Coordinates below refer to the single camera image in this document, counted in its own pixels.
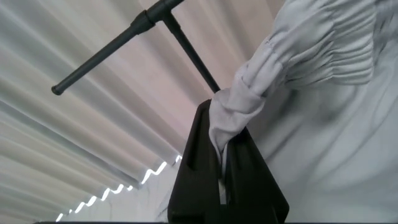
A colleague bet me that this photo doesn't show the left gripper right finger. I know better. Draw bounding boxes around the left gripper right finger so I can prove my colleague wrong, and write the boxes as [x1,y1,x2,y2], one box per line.
[225,127,290,223]

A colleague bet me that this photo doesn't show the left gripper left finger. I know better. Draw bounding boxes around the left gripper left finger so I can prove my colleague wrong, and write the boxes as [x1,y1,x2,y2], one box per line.
[167,99,224,223]

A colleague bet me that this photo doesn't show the pale grey shorts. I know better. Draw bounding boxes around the pale grey shorts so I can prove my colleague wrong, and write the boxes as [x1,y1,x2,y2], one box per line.
[208,0,398,223]

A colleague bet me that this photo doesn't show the black clothes rack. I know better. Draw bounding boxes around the black clothes rack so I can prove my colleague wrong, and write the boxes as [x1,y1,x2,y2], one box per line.
[51,0,221,96]

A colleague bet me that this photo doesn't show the white curtain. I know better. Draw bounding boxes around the white curtain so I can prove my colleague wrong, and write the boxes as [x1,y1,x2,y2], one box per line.
[0,0,280,223]

